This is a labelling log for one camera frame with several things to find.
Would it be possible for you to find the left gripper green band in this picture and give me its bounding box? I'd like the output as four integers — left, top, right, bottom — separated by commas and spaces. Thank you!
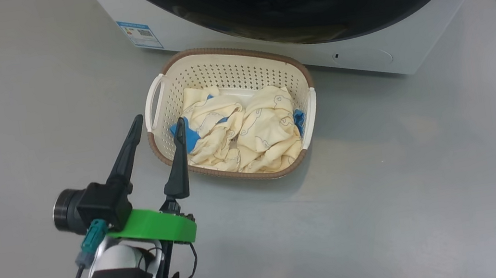
91, 109, 202, 254

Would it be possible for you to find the cream garment with blue trim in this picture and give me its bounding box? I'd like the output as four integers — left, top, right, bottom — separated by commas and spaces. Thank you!
164, 72, 313, 186

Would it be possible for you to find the black round glass washer door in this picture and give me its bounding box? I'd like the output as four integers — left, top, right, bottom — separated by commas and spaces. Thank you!
121, 0, 483, 70

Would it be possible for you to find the cream perforated laundry basket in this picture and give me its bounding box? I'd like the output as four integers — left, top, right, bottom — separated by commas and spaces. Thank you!
136, 33, 327, 195

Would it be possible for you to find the white front-load washing machine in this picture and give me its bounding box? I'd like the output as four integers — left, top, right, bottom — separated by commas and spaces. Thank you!
89, 0, 496, 118

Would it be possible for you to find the blue energy label sticker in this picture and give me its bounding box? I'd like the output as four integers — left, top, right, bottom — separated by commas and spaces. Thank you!
116, 15, 164, 55

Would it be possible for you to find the black cable with teal connector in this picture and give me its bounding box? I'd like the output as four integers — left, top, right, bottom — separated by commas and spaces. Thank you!
50, 217, 117, 278

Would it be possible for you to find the thin black looped cable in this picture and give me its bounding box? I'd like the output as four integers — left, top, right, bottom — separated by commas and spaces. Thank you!
135, 240, 200, 278

